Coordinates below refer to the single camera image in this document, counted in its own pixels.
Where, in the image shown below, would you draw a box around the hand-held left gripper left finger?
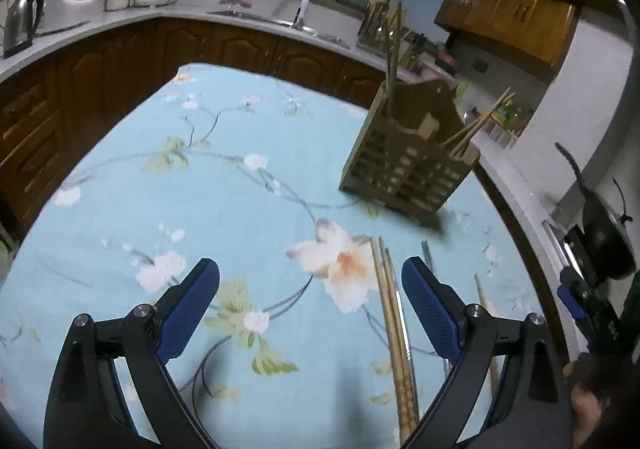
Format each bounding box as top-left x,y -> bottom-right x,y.
44,257 -> 223,449

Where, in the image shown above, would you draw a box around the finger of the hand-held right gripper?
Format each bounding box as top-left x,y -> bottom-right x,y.
556,268 -> 596,331

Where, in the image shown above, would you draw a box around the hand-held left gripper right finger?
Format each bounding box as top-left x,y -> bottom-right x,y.
395,256 -> 573,449

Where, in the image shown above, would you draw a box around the wooden chopstick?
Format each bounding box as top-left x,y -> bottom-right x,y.
447,92 -> 517,156
442,86 -> 512,150
370,236 -> 410,446
379,237 -> 417,432
474,273 -> 502,392
386,248 -> 421,422

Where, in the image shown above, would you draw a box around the wooden utensil holder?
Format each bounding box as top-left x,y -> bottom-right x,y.
338,79 -> 482,226

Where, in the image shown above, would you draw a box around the person's right hand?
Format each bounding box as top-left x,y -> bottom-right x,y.
563,353 -> 622,449

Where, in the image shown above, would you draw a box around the gas stove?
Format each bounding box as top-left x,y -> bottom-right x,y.
542,220 -> 600,291

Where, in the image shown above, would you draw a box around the black wok with lid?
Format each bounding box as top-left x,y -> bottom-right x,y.
554,142 -> 639,281

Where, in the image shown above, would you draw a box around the blue floral tablecloth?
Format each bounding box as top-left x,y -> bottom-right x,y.
0,62 -> 576,449

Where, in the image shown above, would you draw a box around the group of condiment bottles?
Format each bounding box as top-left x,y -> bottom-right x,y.
491,100 -> 534,146

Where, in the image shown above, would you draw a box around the stacked pink bowls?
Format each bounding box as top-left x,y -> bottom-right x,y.
434,52 -> 462,78

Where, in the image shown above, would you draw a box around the wooden base cabinets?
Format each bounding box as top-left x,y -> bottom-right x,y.
0,16 -> 392,232

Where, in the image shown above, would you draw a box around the countertop knife and utensil rack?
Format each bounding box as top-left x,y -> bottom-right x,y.
357,0 -> 402,53

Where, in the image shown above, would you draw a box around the white kitchen countertop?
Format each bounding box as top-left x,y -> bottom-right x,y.
0,0 -> 572,362

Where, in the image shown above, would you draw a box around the steel kitchen sink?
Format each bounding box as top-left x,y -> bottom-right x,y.
207,9 -> 352,49

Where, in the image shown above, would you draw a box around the white and red rice cooker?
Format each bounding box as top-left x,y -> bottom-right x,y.
42,0 -> 102,33

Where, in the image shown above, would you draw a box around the steel electric kettle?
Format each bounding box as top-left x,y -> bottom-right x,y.
2,0 -> 47,60

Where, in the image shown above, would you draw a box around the low wooden wall cabinets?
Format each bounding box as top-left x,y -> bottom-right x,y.
433,0 -> 584,71

